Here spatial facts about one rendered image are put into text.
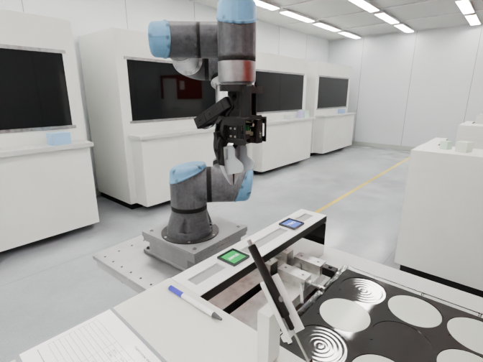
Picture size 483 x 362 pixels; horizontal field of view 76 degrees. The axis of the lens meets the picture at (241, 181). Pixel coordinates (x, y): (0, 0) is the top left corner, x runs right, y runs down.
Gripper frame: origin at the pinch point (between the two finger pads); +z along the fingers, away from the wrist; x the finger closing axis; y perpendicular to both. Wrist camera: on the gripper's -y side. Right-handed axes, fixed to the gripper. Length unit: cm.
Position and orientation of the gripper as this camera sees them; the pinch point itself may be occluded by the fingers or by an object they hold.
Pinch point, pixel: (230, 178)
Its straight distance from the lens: 69.0
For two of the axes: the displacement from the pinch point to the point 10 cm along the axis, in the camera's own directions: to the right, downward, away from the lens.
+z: 0.0, 9.6, 2.7
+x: 6.5, -2.0, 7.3
